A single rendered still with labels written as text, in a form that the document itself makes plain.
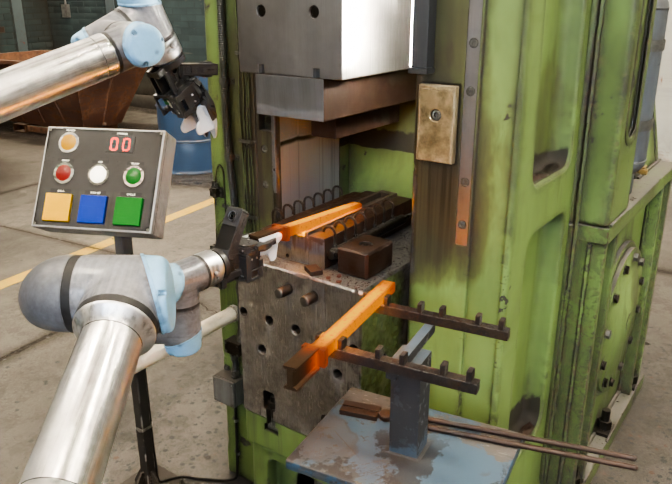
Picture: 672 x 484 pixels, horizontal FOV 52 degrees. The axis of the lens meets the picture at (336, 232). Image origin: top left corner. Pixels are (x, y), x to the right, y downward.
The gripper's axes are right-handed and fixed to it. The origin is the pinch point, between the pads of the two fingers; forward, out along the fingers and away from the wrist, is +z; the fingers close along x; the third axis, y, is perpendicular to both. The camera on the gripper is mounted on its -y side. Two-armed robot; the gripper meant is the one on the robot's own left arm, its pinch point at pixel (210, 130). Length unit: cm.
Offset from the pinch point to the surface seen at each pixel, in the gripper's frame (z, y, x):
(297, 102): 1.0, -14.6, 14.7
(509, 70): 1, -32, 59
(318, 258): 33.8, 2.3, 20.0
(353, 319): 22, 24, 47
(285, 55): -8.2, -19.3, 11.6
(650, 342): 207, -128, 65
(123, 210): 19.2, 13.8, -30.4
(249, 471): 119, 31, -21
